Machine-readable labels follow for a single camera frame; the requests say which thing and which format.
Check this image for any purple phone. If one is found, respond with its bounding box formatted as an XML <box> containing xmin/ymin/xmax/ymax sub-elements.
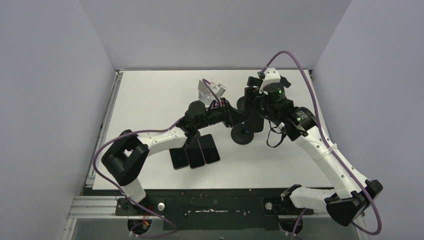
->
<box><xmin>185</xmin><ymin>140</ymin><xmax>206</xmax><ymax>169</ymax></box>

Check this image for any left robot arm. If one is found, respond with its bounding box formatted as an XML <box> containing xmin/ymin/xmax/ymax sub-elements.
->
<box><xmin>101</xmin><ymin>98</ymin><xmax>250</xmax><ymax>215</ymax></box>

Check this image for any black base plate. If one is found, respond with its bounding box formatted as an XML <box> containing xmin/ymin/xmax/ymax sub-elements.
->
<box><xmin>115</xmin><ymin>184</ymin><xmax>332</xmax><ymax>232</ymax></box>

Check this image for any silver phone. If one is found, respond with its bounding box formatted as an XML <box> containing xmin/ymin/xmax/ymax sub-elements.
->
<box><xmin>198</xmin><ymin>134</ymin><xmax>221</xmax><ymax>164</ymax></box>

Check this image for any white folding phone stand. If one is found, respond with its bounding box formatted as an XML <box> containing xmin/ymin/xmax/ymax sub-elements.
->
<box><xmin>197</xmin><ymin>80</ymin><xmax>219</xmax><ymax>104</ymax></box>

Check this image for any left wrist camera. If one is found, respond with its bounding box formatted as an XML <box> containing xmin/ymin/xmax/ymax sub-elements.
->
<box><xmin>209</xmin><ymin>82</ymin><xmax>227</xmax><ymax>98</ymax></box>

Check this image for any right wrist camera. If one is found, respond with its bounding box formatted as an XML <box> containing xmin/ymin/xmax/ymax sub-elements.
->
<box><xmin>257</xmin><ymin>67</ymin><xmax>281</xmax><ymax>94</ymax></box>

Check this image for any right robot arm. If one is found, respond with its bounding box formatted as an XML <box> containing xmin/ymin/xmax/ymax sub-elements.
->
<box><xmin>253</xmin><ymin>82</ymin><xmax>383</xmax><ymax>226</ymax></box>

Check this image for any black tall phone stand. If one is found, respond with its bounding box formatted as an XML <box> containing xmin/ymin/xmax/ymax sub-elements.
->
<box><xmin>230</xmin><ymin>121</ymin><xmax>254</xmax><ymax>145</ymax></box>

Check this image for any aluminium side rail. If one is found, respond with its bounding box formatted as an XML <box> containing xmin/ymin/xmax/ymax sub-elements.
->
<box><xmin>60</xmin><ymin>70</ymin><xmax>124</xmax><ymax>240</ymax></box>

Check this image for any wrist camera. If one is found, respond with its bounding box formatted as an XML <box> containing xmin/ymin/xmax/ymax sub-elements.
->
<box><xmin>209</xmin><ymin>82</ymin><xmax>227</xmax><ymax>98</ymax></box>
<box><xmin>257</xmin><ymin>67</ymin><xmax>281</xmax><ymax>94</ymax></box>

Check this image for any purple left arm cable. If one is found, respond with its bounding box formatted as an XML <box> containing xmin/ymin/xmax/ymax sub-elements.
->
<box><xmin>92</xmin><ymin>78</ymin><xmax>223</xmax><ymax>239</ymax></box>

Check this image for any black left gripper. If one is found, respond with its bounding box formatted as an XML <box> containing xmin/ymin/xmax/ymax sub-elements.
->
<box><xmin>195</xmin><ymin>97</ymin><xmax>250</xmax><ymax>130</ymax></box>

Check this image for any black phone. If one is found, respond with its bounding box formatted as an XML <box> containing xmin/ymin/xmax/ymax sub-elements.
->
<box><xmin>169</xmin><ymin>147</ymin><xmax>189</xmax><ymax>170</ymax></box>
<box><xmin>244</xmin><ymin>100</ymin><xmax>264</xmax><ymax>133</ymax></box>

